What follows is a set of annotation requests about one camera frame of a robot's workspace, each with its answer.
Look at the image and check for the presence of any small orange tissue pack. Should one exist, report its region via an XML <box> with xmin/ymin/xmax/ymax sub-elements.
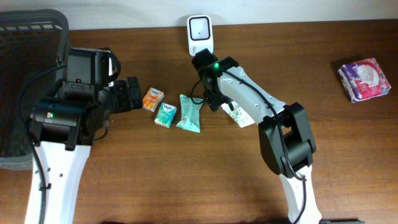
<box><xmin>142</xmin><ymin>87</ymin><xmax>164</xmax><ymax>112</ymax></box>

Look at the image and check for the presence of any white floral cream tube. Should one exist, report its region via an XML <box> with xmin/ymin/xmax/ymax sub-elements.
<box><xmin>221</xmin><ymin>101</ymin><xmax>255</xmax><ymax>128</ymax></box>

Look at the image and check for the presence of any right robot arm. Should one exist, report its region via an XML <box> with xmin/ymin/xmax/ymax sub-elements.
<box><xmin>192</xmin><ymin>49</ymin><xmax>323</xmax><ymax>223</ymax></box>

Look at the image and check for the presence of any black camera cable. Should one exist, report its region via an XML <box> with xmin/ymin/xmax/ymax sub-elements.
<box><xmin>190</xmin><ymin>79</ymin><xmax>208</xmax><ymax>105</ymax></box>
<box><xmin>18</xmin><ymin>63</ymin><xmax>68</xmax><ymax>224</ymax></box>

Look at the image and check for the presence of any white barcode scanner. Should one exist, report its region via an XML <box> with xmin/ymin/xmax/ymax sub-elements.
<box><xmin>187</xmin><ymin>15</ymin><xmax>214</xmax><ymax>56</ymax></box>

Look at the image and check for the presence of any left black camera cable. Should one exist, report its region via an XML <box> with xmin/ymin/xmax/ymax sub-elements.
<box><xmin>18</xmin><ymin>63</ymin><xmax>68</xmax><ymax>224</ymax></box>

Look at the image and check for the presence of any dark grey plastic basket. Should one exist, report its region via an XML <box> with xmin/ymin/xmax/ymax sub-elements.
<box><xmin>1</xmin><ymin>9</ymin><xmax>71</xmax><ymax>170</ymax></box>

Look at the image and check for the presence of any teal wet wipes pack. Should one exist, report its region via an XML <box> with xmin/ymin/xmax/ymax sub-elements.
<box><xmin>177</xmin><ymin>95</ymin><xmax>203</xmax><ymax>133</ymax></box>

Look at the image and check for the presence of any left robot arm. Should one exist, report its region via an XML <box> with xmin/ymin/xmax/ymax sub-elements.
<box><xmin>24</xmin><ymin>48</ymin><xmax>143</xmax><ymax>223</ymax></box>

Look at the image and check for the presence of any small teal tissue pack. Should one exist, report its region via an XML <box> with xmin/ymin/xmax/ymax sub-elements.
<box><xmin>154</xmin><ymin>103</ymin><xmax>177</xmax><ymax>128</ymax></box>

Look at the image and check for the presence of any red purple tissue pack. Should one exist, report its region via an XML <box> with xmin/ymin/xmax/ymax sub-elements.
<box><xmin>338</xmin><ymin>58</ymin><xmax>391</xmax><ymax>103</ymax></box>

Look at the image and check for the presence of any right black camera cable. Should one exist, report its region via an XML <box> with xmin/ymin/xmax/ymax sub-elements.
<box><xmin>190</xmin><ymin>79</ymin><xmax>208</xmax><ymax>105</ymax></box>

